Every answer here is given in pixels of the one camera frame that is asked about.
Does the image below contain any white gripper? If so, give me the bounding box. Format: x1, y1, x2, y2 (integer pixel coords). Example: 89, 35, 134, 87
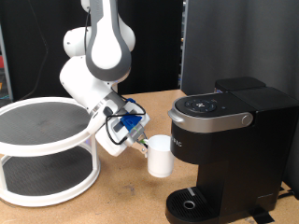
94, 101, 151, 158

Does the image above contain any white mug with green-marked handle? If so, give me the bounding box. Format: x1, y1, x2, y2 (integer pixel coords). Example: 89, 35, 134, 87
141, 133, 176, 179

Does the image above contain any black Keurig coffee machine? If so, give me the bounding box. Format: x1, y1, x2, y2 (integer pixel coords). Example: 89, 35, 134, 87
164, 76, 299, 224

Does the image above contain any black curtain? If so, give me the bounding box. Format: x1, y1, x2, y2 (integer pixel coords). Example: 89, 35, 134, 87
0, 0, 185, 104

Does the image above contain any metal rack behind gap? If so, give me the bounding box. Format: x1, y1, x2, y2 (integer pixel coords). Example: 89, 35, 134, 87
178, 0, 188, 91

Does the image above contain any white two-tier turntable shelf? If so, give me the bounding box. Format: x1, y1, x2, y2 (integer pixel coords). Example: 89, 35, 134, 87
0, 96, 101, 208

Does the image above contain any black tape strip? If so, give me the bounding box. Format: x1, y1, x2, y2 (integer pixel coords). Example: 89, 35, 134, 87
249, 207, 276, 224

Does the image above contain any dark grey partition panel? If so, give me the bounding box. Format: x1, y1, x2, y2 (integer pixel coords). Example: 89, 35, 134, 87
181, 0, 299, 200

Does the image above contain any blue cable connector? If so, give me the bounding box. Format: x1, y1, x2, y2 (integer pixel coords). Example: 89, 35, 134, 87
121, 97, 143, 131

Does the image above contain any black camera cable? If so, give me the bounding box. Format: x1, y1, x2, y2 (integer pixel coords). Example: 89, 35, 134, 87
83, 8, 148, 146

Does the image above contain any black power cable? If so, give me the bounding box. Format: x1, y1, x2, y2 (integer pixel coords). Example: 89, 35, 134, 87
276, 189, 296, 201

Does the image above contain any grey metal frame post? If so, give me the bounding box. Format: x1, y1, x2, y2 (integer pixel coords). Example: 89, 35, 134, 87
0, 24, 14, 105

